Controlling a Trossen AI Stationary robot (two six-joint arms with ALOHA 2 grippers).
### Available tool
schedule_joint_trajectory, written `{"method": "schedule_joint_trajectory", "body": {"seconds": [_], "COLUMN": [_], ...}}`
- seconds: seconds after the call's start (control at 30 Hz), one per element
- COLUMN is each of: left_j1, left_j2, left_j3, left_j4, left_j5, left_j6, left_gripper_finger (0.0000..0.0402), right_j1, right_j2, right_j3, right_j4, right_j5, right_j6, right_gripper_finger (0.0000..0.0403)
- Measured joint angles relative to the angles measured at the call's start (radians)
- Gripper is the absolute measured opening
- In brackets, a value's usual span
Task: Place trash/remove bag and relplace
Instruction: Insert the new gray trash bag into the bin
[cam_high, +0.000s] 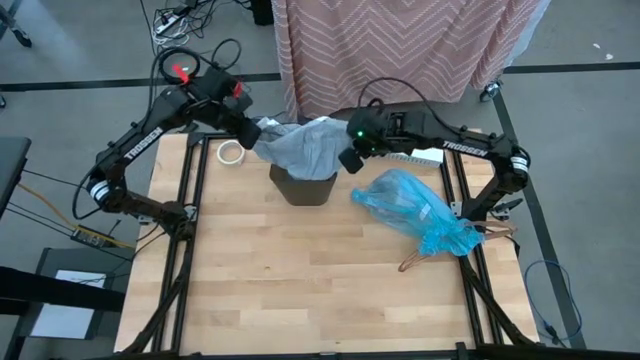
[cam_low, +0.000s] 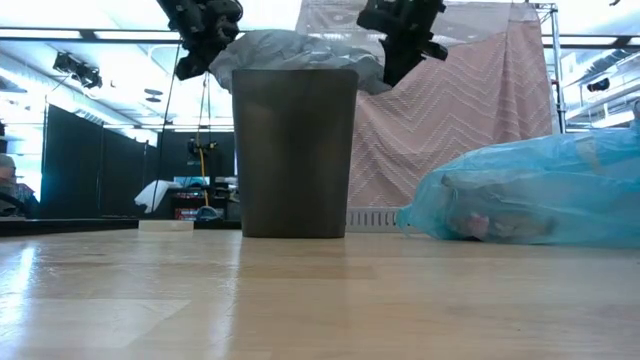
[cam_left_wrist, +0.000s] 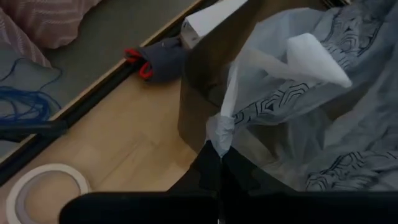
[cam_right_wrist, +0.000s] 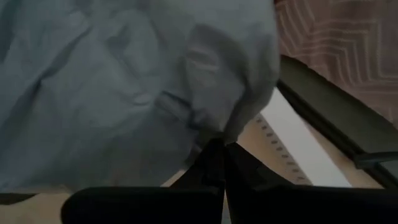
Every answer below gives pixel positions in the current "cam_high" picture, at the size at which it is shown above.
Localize grey plastic trash bag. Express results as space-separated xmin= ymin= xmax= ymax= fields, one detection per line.
xmin=251 ymin=115 xmax=354 ymax=183

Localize dark grey trash bin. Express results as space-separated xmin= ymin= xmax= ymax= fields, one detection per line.
xmin=268 ymin=162 xmax=339 ymax=208

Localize blue plastic trash bag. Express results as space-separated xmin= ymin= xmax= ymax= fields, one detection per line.
xmin=349 ymin=167 xmax=520 ymax=274

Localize masking tape roll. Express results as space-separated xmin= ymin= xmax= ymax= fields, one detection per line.
xmin=215 ymin=139 xmax=248 ymax=168

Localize pink chevron blanket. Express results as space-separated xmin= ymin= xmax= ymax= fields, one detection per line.
xmin=270 ymin=0 xmax=552 ymax=120

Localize white power strip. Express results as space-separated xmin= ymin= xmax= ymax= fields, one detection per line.
xmin=154 ymin=13 xmax=182 ymax=36

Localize caster wheel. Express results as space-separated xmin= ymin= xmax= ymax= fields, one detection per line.
xmin=478 ymin=78 xmax=503 ymax=104

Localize black power box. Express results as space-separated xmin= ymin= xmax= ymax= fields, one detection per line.
xmin=68 ymin=224 xmax=115 ymax=250

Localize dark grey floor mat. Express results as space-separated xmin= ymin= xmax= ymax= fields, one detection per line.
xmin=17 ymin=247 xmax=136 ymax=360

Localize black desk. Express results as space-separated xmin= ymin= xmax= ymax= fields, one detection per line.
xmin=0 ymin=136 xmax=33 ymax=219

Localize dark bench bar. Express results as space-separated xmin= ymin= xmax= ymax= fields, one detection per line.
xmin=0 ymin=264 xmax=127 ymax=315

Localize chair leg with caster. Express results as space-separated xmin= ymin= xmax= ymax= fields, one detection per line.
xmin=0 ymin=0 xmax=34 ymax=50

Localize white paper sheet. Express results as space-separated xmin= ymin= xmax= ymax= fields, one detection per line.
xmin=28 ymin=269 xmax=108 ymax=341

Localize white slotted cable duct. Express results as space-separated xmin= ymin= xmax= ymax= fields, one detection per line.
xmin=387 ymin=147 xmax=446 ymax=169

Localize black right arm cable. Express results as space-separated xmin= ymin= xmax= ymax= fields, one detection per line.
xmin=356 ymin=76 xmax=454 ymax=137

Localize black ring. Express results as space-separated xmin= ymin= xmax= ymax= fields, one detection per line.
xmin=158 ymin=47 xmax=203 ymax=85

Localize white cable coil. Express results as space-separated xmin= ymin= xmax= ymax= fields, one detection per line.
xmin=151 ymin=27 xmax=192 ymax=50

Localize black cable tangle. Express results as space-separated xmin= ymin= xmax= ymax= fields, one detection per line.
xmin=139 ymin=0 xmax=251 ymax=34

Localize black aluminium frame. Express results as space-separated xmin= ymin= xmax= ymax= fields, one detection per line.
xmin=118 ymin=128 xmax=542 ymax=360

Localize yellow floor cable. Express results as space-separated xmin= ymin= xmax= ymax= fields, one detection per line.
xmin=16 ymin=181 xmax=137 ymax=250

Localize blue floor cable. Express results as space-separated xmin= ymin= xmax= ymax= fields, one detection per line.
xmin=523 ymin=259 xmax=584 ymax=347

